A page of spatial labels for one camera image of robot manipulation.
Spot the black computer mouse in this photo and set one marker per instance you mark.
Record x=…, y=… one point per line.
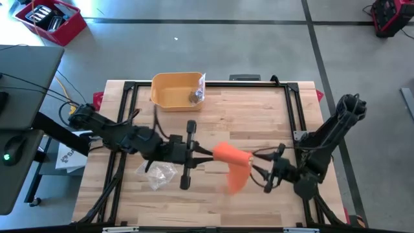
x=14, y=150

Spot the yellow plastic bin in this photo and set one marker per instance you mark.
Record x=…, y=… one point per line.
x=168, y=97

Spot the silver bracket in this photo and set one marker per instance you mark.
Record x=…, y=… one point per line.
x=119, y=229
x=300, y=230

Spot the red and black equipment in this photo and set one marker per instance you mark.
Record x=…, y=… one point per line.
x=388, y=16

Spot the orange elastic bandage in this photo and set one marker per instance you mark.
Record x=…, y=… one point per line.
x=231, y=153

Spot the red plastic crate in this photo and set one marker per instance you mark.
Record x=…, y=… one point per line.
x=69, y=30

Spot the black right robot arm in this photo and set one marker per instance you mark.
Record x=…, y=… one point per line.
x=330, y=129

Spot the grey metal bar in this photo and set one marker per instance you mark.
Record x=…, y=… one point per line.
x=408, y=102

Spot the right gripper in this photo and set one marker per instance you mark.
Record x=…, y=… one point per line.
x=283, y=170

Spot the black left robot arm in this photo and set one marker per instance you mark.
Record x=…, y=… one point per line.
x=129, y=139

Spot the white printed box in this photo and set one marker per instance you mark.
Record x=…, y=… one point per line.
x=69, y=158

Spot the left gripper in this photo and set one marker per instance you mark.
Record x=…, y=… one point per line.
x=181, y=150

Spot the brown elastic bandage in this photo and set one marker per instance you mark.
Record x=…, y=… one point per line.
x=194, y=97

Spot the grey desk base with caster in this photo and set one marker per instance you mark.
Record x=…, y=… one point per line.
x=34, y=187

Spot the black desk support beam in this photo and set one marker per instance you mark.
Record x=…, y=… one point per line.
x=58, y=132

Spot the dark desk top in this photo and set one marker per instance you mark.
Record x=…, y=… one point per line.
x=16, y=194

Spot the grey desk top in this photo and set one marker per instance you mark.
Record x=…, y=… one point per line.
x=29, y=71

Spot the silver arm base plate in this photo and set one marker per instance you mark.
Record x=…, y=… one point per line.
x=299, y=135

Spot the clear plastic bag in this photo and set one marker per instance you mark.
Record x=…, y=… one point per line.
x=158, y=174
x=200, y=87

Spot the black aluminium table frame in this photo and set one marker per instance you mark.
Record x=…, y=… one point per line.
x=142, y=84

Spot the black case with silver parts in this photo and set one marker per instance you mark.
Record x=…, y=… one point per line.
x=42, y=14

